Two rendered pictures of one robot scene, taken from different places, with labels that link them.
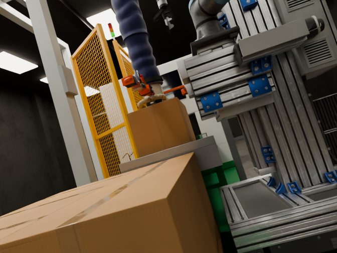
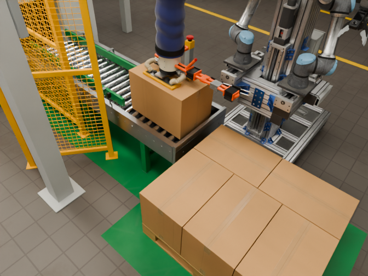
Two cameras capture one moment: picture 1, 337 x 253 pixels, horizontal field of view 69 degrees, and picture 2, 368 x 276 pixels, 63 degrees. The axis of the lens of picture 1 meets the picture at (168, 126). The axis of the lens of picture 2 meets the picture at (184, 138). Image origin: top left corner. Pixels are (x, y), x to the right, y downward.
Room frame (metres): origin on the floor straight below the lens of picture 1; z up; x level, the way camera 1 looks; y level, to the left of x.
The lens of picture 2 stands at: (0.88, 1.77, 2.27)
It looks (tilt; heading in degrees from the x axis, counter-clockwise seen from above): 44 degrees down; 301
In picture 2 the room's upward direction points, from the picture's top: 3 degrees clockwise
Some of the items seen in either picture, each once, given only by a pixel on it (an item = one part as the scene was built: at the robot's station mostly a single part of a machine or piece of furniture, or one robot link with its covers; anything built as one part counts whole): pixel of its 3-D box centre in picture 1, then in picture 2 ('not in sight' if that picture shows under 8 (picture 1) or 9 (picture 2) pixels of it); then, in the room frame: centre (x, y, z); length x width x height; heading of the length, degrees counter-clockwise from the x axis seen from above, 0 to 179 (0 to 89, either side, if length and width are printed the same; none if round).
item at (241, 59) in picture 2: not in sight; (243, 55); (1.66, -0.39, 1.09); 0.15 x 0.15 x 0.10
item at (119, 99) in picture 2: not in sight; (68, 71); (3.28, 0.14, 0.60); 1.60 x 0.11 x 0.09; 173
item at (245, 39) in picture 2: not in sight; (245, 40); (1.66, -0.39, 1.20); 0.13 x 0.12 x 0.14; 143
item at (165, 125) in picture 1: (166, 131); (171, 95); (2.08, 0.03, 0.75); 0.60 x 0.40 x 0.40; 171
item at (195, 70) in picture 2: (145, 90); (193, 73); (1.84, 0.08, 1.08); 0.10 x 0.08 x 0.06; 81
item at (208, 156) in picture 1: (170, 168); (200, 137); (1.73, 0.07, 0.47); 0.70 x 0.03 x 0.15; 83
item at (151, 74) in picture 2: not in sight; (161, 76); (2.11, 0.14, 0.97); 0.34 x 0.10 x 0.05; 171
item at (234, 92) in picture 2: (129, 81); (230, 93); (1.50, 0.15, 1.08); 0.08 x 0.07 x 0.05; 171
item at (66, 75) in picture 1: (68, 80); (7, 5); (2.59, 0.88, 1.62); 0.20 x 0.05 x 0.30; 173
